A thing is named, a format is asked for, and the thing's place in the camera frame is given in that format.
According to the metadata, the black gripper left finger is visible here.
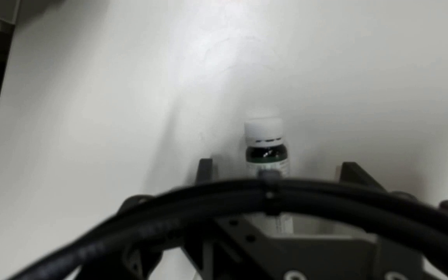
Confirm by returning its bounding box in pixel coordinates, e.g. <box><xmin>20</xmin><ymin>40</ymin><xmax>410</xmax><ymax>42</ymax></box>
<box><xmin>195</xmin><ymin>155</ymin><xmax>217</xmax><ymax>183</ymax></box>

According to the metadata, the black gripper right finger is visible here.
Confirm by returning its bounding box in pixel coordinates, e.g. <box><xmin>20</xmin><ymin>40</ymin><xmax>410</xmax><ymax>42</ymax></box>
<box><xmin>335</xmin><ymin>160</ymin><xmax>391</xmax><ymax>194</ymax></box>

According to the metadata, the small white bottle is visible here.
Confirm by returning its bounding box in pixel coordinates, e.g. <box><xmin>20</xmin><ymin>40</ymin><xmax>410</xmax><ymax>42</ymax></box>
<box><xmin>242</xmin><ymin>113</ymin><xmax>293</xmax><ymax>180</ymax></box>

